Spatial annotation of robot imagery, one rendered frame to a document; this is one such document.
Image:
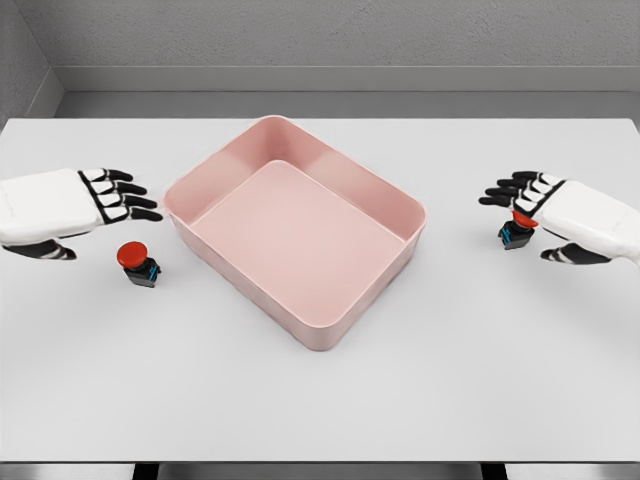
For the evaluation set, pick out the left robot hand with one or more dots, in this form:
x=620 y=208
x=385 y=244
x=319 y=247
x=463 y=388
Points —
x=45 y=205

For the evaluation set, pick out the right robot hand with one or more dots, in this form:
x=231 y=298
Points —
x=585 y=220

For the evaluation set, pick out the pink rectangular basket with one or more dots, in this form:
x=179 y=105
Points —
x=295 y=225

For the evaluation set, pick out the red button industrial switch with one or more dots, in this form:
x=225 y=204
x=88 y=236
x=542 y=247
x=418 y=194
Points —
x=517 y=231
x=136 y=263

